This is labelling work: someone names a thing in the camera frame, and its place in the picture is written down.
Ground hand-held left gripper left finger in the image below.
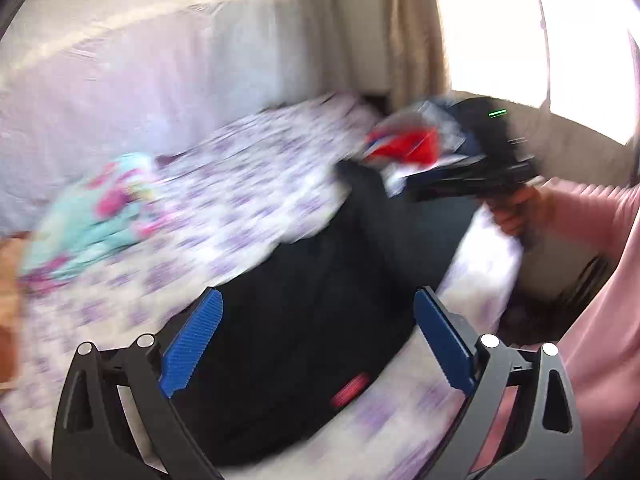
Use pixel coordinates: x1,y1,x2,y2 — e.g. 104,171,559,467
51,287,226,480

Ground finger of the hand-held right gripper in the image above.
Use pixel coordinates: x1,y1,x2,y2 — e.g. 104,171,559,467
405,160,501,206

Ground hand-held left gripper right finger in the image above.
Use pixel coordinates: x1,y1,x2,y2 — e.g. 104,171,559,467
413,286,586,480

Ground black pants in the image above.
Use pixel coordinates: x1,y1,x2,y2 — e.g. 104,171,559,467
177,160,483,466

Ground person's right forearm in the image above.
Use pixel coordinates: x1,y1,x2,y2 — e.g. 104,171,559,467
542,180,640,253

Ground person's right hand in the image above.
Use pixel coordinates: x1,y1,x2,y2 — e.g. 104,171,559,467
487,185,557,238

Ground red garment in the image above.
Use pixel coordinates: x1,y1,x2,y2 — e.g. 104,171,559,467
365,125,442,168

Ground bright window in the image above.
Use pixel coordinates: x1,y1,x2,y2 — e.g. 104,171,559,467
429,0,640,146

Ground purple floral bed sheet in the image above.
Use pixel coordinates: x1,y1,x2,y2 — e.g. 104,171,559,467
15,92,523,480

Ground beige curtain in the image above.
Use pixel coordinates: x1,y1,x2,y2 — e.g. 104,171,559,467
334,0,453,106

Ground person's pink clothing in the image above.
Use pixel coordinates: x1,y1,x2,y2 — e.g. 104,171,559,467
470,195,640,480

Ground teal floral pillow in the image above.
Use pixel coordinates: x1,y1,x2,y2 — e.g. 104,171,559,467
20,152,166,286

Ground white upholstered headboard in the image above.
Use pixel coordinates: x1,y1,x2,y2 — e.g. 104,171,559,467
0,0,343,236

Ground wooden bed frame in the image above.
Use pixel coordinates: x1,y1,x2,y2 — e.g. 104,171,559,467
0,235,27,392

